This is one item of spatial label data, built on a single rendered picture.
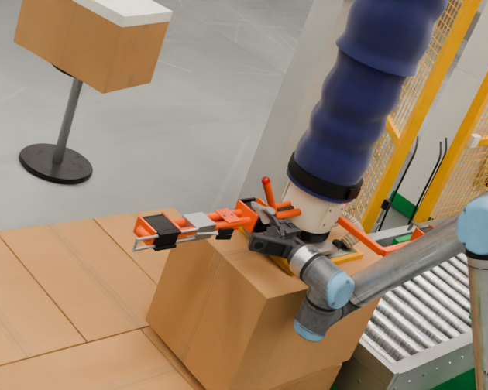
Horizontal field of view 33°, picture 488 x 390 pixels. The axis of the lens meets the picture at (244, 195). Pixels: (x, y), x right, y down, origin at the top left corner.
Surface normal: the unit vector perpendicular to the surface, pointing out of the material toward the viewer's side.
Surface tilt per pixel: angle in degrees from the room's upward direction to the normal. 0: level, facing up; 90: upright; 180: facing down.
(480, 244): 87
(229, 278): 90
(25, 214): 0
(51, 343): 0
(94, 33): 90
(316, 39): 90
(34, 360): 0
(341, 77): 81
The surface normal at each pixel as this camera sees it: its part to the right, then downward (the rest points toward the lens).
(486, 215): -0.59, 0.11
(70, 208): 0.32, -0.84
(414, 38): 0.26, 0.65
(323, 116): -0.67, -0.36
